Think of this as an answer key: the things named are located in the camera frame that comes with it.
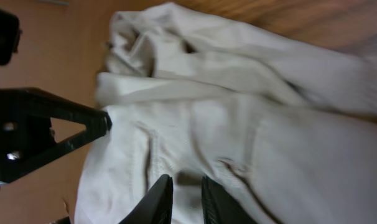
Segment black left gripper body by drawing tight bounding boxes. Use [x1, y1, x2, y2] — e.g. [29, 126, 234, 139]
[0, 90, 55, 186]

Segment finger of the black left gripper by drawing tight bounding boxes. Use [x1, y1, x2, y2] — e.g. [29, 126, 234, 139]
[2, 88, 112, 173]

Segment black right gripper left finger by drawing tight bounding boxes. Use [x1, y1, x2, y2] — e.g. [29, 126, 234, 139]
[119, 174, 173, 224]

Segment beige khaki shorts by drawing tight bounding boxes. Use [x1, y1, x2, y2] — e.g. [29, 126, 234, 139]
[75, 3, 377, 223]

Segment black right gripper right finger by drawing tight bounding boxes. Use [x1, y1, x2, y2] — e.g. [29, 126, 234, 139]
[202, 176, 256, 224]

